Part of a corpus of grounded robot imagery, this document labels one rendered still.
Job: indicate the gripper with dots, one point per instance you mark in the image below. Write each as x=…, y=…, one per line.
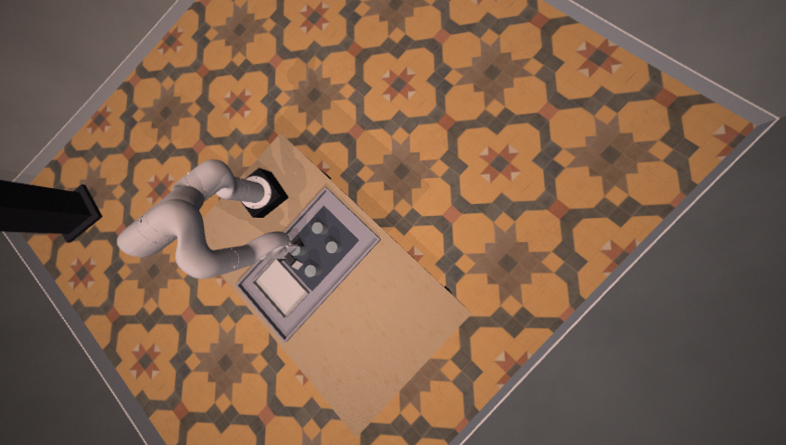
x=291, y=247

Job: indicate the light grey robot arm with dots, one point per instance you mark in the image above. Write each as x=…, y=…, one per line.
x=177, y=216

